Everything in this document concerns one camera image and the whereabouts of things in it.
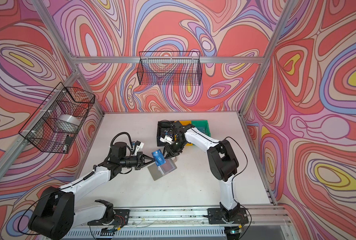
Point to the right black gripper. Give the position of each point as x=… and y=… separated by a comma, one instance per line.
x=171, y=152

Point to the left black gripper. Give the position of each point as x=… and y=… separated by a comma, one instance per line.
x=139, y=159

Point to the blue credit card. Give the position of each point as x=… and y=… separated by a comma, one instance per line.
x=159, y=158

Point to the grey leather card holder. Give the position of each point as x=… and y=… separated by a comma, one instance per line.
x=157, y=172

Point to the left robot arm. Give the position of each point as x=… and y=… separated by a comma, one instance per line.
x=56, y=213

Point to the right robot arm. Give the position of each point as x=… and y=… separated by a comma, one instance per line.
x=222, y=160

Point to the black plastic bin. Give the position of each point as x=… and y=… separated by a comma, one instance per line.
x=164, y=130

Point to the yellow plastic bin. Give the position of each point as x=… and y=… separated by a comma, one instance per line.
x=184, y=123

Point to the green plastic bin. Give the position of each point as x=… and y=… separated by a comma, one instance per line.
x=202, y=126

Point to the white bowl in basket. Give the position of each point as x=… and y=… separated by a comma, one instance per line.
x=67, y=121

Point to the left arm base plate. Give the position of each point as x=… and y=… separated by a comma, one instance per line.
x=119, y=218

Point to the back black wire basket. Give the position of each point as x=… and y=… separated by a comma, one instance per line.
x=169, y=68

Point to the black wire basket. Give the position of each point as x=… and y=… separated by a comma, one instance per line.
x=41, y=130
x=169, y=68

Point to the left black wire basket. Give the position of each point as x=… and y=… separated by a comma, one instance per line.
x=41, y=130

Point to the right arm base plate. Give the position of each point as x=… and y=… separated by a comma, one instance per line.
x=217, y=216

